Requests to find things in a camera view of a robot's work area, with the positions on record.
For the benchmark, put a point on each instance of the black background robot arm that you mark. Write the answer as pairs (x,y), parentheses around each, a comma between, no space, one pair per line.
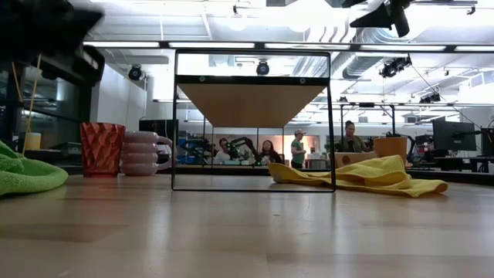
(247,142)

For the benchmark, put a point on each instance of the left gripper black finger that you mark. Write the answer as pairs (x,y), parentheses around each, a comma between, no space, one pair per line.
(83,23)

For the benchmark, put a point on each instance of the black computer monitor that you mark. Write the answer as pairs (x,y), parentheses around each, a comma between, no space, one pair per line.
(454,136)
(156,129)
(488,142)

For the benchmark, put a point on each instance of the red faceted plastic cup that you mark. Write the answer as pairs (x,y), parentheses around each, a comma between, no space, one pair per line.
(102,150)

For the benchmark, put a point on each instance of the wooden shelf with black frame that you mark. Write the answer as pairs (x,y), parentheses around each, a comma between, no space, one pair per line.
(251,100)

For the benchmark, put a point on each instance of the yellow microfibre cloth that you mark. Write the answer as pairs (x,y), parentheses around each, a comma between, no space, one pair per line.
(366,177)

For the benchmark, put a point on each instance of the yellow plastic container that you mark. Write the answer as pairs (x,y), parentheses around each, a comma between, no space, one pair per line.
(32,141)

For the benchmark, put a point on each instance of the person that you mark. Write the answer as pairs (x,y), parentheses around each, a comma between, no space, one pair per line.
(350,141)
(222,152)
(297,148)
(269,153)

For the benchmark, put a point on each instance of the green microfibre cloth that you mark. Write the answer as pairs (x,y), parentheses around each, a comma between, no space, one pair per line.
(27,173)

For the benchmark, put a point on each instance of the black aluminium rail frame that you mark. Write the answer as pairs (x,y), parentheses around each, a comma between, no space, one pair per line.
(216,170)

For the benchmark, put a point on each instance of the lilac ribbed ceramic mug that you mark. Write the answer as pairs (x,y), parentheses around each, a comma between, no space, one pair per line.
(139,154)

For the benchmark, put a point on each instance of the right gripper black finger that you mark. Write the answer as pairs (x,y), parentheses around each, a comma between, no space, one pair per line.
(372,18)

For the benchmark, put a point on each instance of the black ceiling spotlight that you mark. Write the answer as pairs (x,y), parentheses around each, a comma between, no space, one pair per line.
(262,68)
(135,72)
(393,66)

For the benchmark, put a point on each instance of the cardboard box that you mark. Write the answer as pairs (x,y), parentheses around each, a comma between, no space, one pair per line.
(357,159)

